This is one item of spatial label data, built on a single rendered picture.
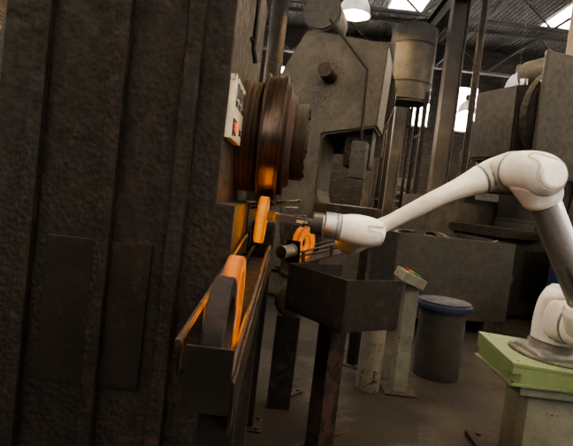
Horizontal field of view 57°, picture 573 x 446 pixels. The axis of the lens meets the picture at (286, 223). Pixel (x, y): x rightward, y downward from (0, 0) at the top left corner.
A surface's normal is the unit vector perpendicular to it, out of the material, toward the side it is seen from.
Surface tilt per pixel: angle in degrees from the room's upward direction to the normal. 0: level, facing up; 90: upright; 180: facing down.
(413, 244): 90
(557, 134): 90
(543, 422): 90
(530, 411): 90
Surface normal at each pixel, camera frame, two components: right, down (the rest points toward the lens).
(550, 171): 0.14, 0.05
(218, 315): 0.04, -0.42
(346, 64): -0.25, 0.02
